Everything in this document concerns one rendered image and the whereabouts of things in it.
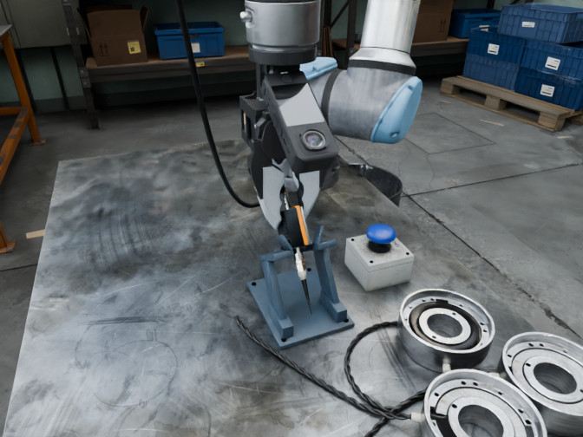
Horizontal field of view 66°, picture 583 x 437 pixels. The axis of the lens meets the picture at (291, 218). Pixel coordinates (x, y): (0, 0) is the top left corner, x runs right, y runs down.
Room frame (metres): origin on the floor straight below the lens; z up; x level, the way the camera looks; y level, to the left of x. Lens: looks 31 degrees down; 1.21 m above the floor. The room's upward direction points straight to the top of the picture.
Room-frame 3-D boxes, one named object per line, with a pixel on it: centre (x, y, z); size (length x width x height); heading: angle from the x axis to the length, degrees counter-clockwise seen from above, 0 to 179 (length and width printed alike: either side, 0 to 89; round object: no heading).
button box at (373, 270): (0.53, -0.12, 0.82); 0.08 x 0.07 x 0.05; 20
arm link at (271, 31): (0.49, 0.01, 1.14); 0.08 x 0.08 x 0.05
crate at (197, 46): (3.86, 0.83, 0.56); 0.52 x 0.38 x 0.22; 107
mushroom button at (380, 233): (0.52, -0.12, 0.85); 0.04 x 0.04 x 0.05
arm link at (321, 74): (0.84, -0.03, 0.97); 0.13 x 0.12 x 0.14; 63
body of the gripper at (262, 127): (0.50, 0.01, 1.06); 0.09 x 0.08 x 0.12; 23
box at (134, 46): (3.65, 1.33, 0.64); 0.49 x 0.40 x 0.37; 115
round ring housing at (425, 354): (0.38, -0.18, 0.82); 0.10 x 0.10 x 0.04
